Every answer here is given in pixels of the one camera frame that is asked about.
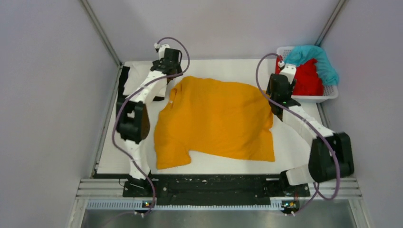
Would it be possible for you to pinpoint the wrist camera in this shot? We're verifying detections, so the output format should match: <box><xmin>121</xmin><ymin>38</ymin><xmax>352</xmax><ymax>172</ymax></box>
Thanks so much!
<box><xmin>154</xmin><ymin>43</ymin><xmax>170</xmax><ymax>56</ymax></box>
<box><xmin>277</xmin><ymin>60</ymin><xmax>297</xmax><ymax>84</ymax></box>

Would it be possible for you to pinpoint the purple cable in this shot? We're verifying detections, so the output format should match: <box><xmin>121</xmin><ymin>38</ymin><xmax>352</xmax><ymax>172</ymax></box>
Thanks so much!
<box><xmin>112</xmin><ymin>37</ymin><xmax>191</xmax><ymax>218</ymax></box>
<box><xmin>255</xmin><ymin>53</ymin><xmax>342</xmax><ymax>217</ymax></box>

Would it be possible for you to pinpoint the white plastic basket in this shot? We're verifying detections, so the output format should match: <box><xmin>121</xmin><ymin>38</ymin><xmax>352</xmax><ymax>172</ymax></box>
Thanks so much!
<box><xmin>276</xmin><ymin>46</ymin><xmax>339</xmax><ymax>103</ymax></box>

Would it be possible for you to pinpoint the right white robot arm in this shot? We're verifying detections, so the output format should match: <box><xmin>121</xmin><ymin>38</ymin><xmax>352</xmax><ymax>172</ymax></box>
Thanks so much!
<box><xmin>266</xmin><ymin>74</ymin><xmax>355</xmax><ymax>196</ymax></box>

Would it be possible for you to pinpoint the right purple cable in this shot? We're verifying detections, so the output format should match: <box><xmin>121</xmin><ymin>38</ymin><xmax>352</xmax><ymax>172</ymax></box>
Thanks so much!
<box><xmin>255</xmin><ymin>53</ymin><xmax>342</xmax><ymax>217</ymax></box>

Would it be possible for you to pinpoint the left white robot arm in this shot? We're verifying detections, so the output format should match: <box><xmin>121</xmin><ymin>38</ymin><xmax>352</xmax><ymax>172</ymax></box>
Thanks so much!
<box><xmin>115</xmin><ymin>45</ymin><xmax>182</xmax><ymax>196</ymax></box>

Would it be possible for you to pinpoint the red t shirt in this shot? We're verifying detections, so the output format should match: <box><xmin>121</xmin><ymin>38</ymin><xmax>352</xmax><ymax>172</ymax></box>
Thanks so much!
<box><xmin>292</xmin><ymin>58</ymin><xmax>324</xmax><ymax>96</ymax></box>

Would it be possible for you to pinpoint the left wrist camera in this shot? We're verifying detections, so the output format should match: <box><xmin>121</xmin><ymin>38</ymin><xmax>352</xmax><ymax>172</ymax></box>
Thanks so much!
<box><xmin>154</xmin><ymin>43</ymin><xmax>170</xmax><ymax>56</ymax></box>

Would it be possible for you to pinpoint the folded black t shirt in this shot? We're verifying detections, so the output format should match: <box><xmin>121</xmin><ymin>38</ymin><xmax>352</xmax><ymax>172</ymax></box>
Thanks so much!
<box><xmin>116</xmin><ymin>69</ymin><xmax>166</xmax><ymax>105</ymax></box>

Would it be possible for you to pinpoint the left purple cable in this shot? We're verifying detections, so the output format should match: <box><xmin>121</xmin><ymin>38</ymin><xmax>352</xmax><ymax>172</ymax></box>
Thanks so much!
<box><xmin>112</xmin><ymin>37</ymin><xmax>191</xmax><ymax>218</ymax></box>

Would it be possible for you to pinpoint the yellow t shirt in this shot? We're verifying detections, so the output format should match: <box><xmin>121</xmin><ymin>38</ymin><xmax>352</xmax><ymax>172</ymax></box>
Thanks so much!
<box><xmin>154</xmin><ymin>76</ymin><xmax>275</xmax><ymax>170</ymax></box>

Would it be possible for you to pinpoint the aluminium frame rail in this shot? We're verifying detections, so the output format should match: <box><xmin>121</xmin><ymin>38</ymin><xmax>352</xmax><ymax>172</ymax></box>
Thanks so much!
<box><xmin>67</xmin><ymin>177</ymin><xmax>373</xmax><ymax>228</ymax></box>

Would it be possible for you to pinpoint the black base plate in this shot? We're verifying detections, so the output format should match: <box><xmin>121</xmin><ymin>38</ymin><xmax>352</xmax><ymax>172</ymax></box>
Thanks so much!
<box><xmin>123</xmin><ymin>174</ymin><xmax>310</xmax><ymax>206</ymax></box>

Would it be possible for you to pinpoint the folded white t shirt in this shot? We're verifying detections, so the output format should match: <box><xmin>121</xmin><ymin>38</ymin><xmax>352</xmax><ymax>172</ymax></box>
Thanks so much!
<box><xmin>123</xmin><ymin>61</ymin><xmax>167</xmax><ymax>98</ymax></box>

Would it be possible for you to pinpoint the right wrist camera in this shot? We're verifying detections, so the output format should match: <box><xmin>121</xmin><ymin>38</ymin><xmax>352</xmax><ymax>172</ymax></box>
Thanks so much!
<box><xmin>277</xmin><ymin>60</ymin><xmax>297</xmax><ymax>84</ymax></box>

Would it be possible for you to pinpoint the teal t shirt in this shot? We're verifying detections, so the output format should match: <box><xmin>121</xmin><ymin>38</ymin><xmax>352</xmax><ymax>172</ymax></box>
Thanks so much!
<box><xmin>284</xmin><ymin>45</ymin><xmax>340</xmax><ymax>86</ymax></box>

